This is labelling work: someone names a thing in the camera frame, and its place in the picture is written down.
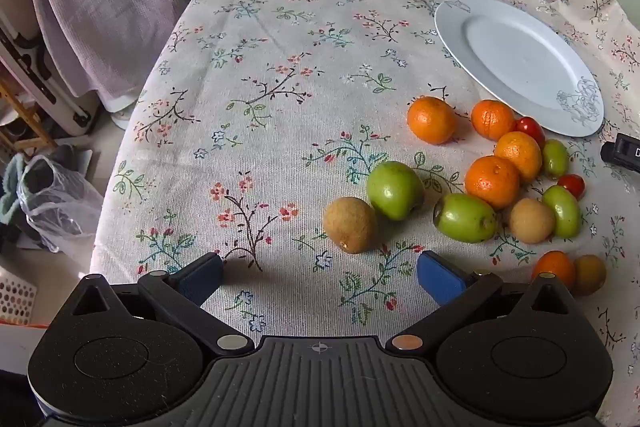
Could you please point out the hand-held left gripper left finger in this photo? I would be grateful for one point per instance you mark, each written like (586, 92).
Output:
(202, 279)

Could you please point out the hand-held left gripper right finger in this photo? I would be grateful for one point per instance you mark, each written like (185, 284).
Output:
(440, 282)

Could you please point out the red cherry tomato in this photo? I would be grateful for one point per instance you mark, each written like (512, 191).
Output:
(572, 184)
(531, 128)

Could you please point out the green jujube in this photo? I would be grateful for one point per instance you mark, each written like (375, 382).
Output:
(395, 189)
(556, 158)
(465, 217)
(564, 211)

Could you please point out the orange mandarin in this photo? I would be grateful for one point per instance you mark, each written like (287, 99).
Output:
(432, 119)
(554, 268)
(492, 119)
(492, 182)
(520, 154)

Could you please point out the brown longan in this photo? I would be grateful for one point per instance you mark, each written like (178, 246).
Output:
(591, 274)
(350, 224)
(531, 220)

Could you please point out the white plate with line drawing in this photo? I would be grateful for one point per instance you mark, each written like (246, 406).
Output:
(515, 57)

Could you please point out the clear plastic bag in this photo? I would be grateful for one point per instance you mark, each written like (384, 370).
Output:
(55, 207)

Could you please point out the floral tablecloth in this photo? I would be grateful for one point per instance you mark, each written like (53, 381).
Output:
(280, 117)

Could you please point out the white perforated basket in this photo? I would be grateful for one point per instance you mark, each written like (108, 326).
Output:
(17, 294)

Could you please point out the grey green cloth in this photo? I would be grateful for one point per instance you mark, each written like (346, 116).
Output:
(10, 192)

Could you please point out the wooden rack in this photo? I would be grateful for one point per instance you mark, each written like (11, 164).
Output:
(22, 117)

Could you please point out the white hard case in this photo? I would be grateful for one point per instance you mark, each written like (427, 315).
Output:
(45, 77)

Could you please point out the lilac waffle cloth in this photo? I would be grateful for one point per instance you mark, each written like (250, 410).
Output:
(105, 7)

